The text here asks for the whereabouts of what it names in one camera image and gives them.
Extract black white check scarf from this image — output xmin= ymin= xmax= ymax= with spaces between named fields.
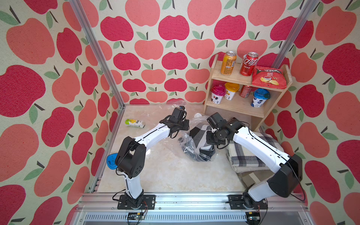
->
xmin=179 ymin=123 xmax=216 ymax=162

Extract clear plastic vacuum bag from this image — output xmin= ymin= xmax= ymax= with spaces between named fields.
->
xmin=160 ymin=114 xmax=217 ymax=162

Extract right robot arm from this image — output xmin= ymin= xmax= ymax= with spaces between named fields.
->
xmin=206 ymin=113 xmax=302 ymax=208

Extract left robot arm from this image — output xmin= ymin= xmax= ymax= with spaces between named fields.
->
xmin=115 ymin=106 xmax=189 ymax=208

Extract white vacuum bag valve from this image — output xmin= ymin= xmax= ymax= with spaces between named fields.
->
xmin=194 ymin=113 xmax=202 ymax=119

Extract red chips bag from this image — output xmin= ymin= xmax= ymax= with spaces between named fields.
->
xmin=252 ymin=66 xmax=287 ymax=89

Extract green white drink carton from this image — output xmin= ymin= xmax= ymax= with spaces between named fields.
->
xmin=125 ymin=119 xmax=145 ymax=128

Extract pink lid cup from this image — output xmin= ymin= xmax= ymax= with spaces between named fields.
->
xmin=211 ymin=84 xmax=226 ymax=105

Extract yellow lid cup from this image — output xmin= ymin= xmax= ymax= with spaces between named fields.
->
xmin=224 ymin=82 xmax=240 ymax=101

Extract wooden two-tier shelf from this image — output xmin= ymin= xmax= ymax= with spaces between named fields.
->
xmin=203 ymin=54 xmax=293 ymax=130

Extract red can lower shelf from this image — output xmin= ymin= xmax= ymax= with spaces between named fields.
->
xmin=240 ymin=85 xmax=252 ymax=98

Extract blue lid cup on shelf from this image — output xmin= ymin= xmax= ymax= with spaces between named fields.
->
xmin=251 ymin=89 xmax=271 ymax=108

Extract orange drink can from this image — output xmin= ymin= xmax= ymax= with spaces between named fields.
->
xmin=220 ymin=51 xmax=237 ymax=76

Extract red cola can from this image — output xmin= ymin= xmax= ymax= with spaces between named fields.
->
xmin=240 ymin=52 xmax=259 ymax=77

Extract blue lid cup on table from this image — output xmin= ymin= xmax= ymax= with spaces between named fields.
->
xmin=106 ymin=153 xmax=118 ymax=170

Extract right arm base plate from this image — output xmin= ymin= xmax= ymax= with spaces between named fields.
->
xmin=226 ymin=195 xmax=268 ymax=211

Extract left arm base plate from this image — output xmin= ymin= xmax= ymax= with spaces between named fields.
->
xmin=117 ymin=194 xmax=156 ymax=210

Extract aluminium front rail frame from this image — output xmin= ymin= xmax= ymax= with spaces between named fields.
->
xmin=69 ymin=192 xmax=315 ymax=225

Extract right aluminium corner post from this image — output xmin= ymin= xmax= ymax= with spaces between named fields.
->
xmin=272 ymin=1 xmax=321 ymax=68

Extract aluminium corner post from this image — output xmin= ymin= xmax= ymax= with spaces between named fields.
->
xmin=272 ymin=1 xmax=321 ymax=68
xmin=69 ymin=0 xmax=125 ymax=110

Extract left aluminium corner post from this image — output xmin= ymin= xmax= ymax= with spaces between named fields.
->
xmin=69 ymin=0 xmax=125 ymax=110

